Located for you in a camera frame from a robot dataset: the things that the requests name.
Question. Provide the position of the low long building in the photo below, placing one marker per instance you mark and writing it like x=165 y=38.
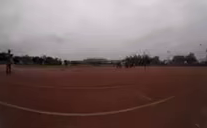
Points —
x=96 y=61

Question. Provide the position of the group of people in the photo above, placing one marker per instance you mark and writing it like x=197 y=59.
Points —
x=126 y=65

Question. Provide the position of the row of trees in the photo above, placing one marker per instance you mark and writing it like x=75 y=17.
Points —
x=141 y=60

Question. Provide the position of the person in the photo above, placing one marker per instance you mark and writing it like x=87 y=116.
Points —
x=8 y=65

